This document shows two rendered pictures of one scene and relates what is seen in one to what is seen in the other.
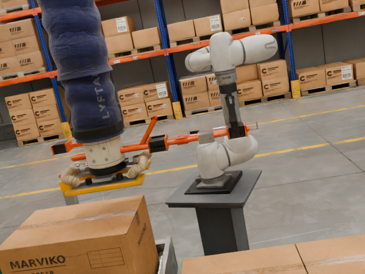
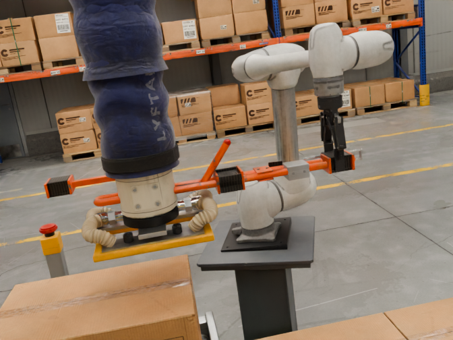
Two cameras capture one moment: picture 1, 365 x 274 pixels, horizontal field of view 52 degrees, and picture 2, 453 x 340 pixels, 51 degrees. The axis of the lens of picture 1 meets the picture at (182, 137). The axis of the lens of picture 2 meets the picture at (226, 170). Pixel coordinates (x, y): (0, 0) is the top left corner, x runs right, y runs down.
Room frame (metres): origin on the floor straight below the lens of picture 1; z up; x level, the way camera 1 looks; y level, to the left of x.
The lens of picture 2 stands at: (0.28, 0.43, 1.65)
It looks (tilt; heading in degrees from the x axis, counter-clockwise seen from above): 15 degrees down; 347
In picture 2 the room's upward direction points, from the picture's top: 8 degrees counter-clockwise
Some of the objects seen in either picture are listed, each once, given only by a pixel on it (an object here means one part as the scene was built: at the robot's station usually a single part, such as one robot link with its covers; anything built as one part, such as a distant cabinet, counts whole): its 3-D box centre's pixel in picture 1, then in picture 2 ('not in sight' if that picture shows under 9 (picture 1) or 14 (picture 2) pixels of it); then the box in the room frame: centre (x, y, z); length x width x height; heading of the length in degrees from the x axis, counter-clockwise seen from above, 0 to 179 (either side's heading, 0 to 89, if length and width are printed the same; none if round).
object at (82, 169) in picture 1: (107, 166); (150, 213); (1.67, 0.36, 1.18); 0.34 x 0.25 x 0.06; 84
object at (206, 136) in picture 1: (206, 136); (295, 170); (1.62, -0.10, 1.24); 0.07 x 0.07 x 0.04; 84
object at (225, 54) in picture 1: (225, 50); (329, 49); (1.61, -0.24, 1.59); 0.13 x 0.11 x 0.16; 99
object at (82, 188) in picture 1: (105, 181); (153, 237); (1.57, 0.37, 1.14); 0.34 x 0.10 x 0.05; 84
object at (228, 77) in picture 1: (226, 77); (328, 86); (1.61, -0.23, 1.48); 0.09 x 0.09 x 0.06
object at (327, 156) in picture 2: (236, 130); (337, 161); (1.60, -0.24, 1.24); 0.08 x 0.07 x 0.05; 84
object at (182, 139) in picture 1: (150, 138); (206, 172); (1.77, 0.15, 1.25); 0.93 x 0.30 x 0.04; 84
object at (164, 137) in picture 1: (158, 143); (228, 179); (1.64, 0.11, 1.24); 0.10 x 0.08 x 0.06; 174
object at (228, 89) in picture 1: (228, 94); (330, 110); (1.61, -0.23, 1.41); 0.08 x 0.07 x 0.09; 174
